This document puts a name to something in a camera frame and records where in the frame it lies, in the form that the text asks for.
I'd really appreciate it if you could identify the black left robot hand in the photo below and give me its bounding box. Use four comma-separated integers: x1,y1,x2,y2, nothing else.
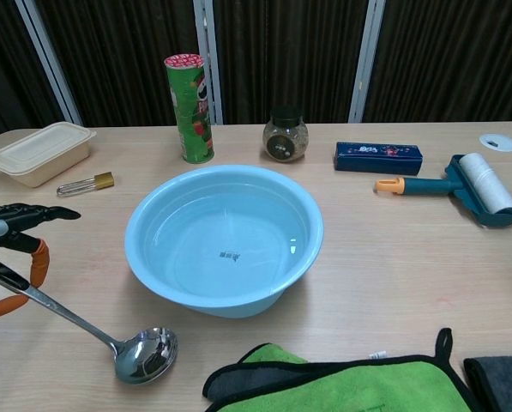
0,203,82,321

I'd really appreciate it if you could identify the metal ladle with black handle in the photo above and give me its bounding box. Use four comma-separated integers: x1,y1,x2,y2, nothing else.
0,254,179,385

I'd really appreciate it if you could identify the light blue plastic basin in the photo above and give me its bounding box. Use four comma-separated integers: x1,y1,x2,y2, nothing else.
123,164,325,320

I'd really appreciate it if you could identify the beige lidded food container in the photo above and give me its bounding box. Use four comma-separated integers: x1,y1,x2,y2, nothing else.
0,121,98,189

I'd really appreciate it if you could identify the green chips can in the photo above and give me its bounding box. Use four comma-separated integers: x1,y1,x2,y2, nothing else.
163,53,216,165

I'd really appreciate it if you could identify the glass spice jar black lid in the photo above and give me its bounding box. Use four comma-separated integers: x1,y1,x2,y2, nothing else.
262,106,310,164

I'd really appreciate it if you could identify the green towel with black trim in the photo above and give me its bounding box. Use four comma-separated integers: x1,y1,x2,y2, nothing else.
202,327,479,412

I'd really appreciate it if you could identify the dark blue rectangular box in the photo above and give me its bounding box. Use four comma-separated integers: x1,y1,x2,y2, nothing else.
334,141,425,177

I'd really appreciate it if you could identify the dark grey cloth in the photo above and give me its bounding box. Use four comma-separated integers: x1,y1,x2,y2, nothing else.
462,354,512,412

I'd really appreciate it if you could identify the grey window frame post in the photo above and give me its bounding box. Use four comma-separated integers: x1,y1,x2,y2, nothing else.
348,0,387,124
15,0,84,127
194,0,224,126

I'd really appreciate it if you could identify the teal lint roller orange handle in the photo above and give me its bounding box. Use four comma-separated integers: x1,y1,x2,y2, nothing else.
374,152,512,228

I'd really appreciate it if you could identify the white table cable grommet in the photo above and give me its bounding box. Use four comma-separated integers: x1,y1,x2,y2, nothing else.
479,133,512,152

